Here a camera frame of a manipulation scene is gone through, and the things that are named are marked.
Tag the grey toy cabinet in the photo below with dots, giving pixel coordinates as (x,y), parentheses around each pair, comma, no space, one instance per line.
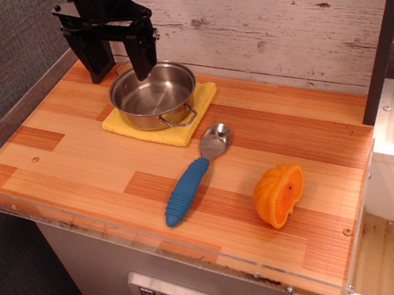
(101,267)

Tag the stainless steel pot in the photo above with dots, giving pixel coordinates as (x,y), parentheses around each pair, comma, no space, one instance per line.
(165,99)

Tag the dark wooden post right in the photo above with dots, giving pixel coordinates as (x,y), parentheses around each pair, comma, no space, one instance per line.
(380,65)

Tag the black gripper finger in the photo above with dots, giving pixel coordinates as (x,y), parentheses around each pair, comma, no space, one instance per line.
(142,54)
(94,53)

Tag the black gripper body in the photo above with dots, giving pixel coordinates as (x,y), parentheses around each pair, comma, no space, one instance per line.
(113,20)

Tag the blue handled metal spoon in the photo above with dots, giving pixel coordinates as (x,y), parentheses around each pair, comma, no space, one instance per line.
(215,141)

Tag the orange half toy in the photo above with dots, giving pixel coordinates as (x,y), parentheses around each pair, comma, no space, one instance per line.
(277,193)

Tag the clear acrylic guard rail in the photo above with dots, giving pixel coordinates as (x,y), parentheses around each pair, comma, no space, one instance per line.
(59,167)

